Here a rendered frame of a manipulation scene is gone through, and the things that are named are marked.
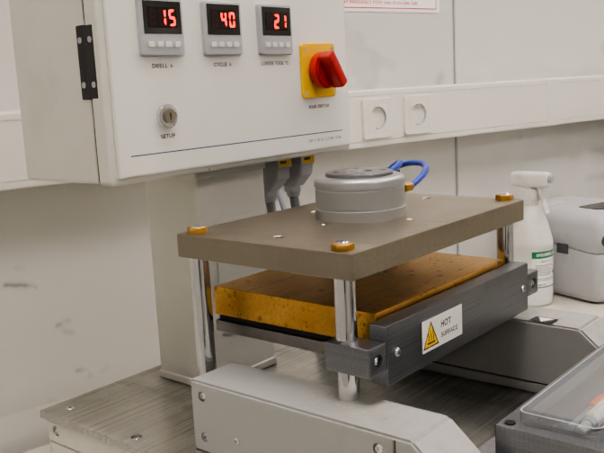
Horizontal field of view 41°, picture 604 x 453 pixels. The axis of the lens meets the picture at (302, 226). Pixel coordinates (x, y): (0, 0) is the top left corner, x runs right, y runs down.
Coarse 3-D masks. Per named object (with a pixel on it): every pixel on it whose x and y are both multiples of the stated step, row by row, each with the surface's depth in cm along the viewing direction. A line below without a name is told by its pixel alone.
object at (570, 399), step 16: (576, 368) 62; (592, 368) 62; (560, 384) 59; (576, 384) 59; (592, 384) 59; (544, 400) 56; (560, 400) 56; (576, 400) 56; (592, 400) 56; (560, 416) 53; (576, 416) 53; (592, 416) 53
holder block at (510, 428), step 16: (592, 352) 68; (528, 400) 59; (512, 416) 56; (496, 432) 55; (512, 432) 54; (528, 432) 53; (544, 432) 53; (496, 448) 55; (512, 448) 54; (528, 448) 54; (544, 448) 53; (560, 448) 52; (576, 448) 51; (592, 448) 51
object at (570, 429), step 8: (584, 360) 63; (520, 408) 55; (520, 416) 55; (528, 416) 54; (536, 416) 54; (544, 416) 54; (528, 424) 54; (536, 424) 54; (544, 424) 53; (552, 424) 53; (560, 424) 53; (568, 424) 52; (576, 424) 52; (560, 432) 53; (568, 432) 52; (576, 432) 52; (584, 432) 52; (592, 432) 51; (600, 432) 51; (592, 440) 52; (600, 440) 52
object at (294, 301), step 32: (448, 256) 77; (224, 288) 70; (256, 288) 69; (288, 288) 68; (320, 288) 68; (384, 288) 67; (416, 288) 66; (448, 288) 67; (224, 320) 71; (256, 320) 68; (288, 320) 65; (320, 320) 63; (320, 352) 64
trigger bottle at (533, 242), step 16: (512, 176) 153; (528, 176) 150; (544, 176) 148; (528, 192) 151; (544, 192) 150; (528, 208) 151; (544, 208) 150; (528, 224) 150; (544, 224) 150; (528, 240) 150; (544, 240) 150; (528, 256) 150; (544, 256) 150; (544, 272) 151; (544, 288) 151; (528, 304) 152; (544, 304) 152
